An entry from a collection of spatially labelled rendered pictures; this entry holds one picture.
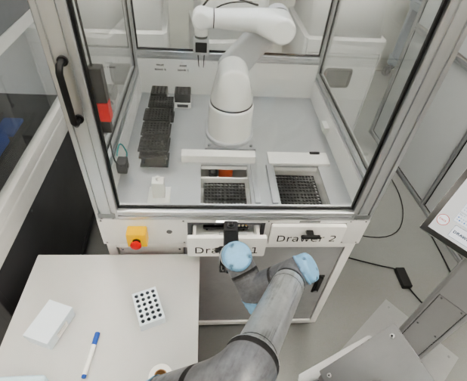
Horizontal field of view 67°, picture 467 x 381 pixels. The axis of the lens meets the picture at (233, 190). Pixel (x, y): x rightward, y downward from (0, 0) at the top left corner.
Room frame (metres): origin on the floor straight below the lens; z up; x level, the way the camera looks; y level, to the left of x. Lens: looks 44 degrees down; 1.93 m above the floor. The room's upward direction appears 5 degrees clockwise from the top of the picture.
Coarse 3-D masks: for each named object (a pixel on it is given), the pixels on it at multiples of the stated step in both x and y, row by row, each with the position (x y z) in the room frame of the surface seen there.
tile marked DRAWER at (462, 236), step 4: (456, 228) 0.85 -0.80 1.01; (460, 228) 0.84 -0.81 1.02; (452, 232) 0.84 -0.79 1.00; (456, 232) 0.84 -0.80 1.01; (460, 232) 0.83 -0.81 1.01; (464, 232) 0.83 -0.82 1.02; (452, 236) 0.83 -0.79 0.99; (456, 236) 0.83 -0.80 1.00; (460, 236) 0.82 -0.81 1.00; (464, 236) 0.82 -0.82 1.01; (456, 240) 0.81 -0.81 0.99; (460, 240) 0.81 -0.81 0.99; (464, 240) 0.81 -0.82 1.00; (464, 244) 0.80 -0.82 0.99
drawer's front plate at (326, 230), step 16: (272, 224) 0.86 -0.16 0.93; (288, 224) 0.87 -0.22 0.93; (304, 224) 0.88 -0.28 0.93; (320, 224) 0.88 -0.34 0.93; (336, 224) 0.89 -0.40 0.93; (272, 240) 0.85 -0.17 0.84; (288, 240) 0.86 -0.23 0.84; (304, 240) 0.86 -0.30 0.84; (320, 240) 0.87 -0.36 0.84; (336, 240) 0.88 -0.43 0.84
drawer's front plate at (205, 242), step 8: (192, 240) 0.76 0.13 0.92; (200, 240) 0.76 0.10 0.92; (208, 240) 0.77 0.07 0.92; (216, 240) 0.77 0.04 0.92; (240, 240) 0.78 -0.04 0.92; (248, 240) 0.78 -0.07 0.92; (256, 240) 0.79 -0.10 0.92; (264, 240) 0.79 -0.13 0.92; (192, 248) 0.76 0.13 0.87; (208, 248) 0.77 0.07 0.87; (256, 248) 0.79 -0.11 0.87; (264, 248) 0.79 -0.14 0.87
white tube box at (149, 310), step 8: (152, 288) 0.62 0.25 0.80; (136, 296) 0.59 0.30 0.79; (144, 296) 0.59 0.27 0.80; (152, 296) 0.59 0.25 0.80; (136, 304) 0.56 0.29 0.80; (144, 304) 0.57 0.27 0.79; (152, 304) 0.56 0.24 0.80; (160, 304) 0.57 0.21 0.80; (136, 312) 0.53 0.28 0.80; (144, 312) 0.53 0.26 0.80; (152, 312) 0.54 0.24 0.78; (160, 312) 0.54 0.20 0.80; (144, 320) 0.51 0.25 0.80; (152, 320) 0.51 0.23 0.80; (160, 320) 0.52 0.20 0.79; (144, 328) 0.49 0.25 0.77
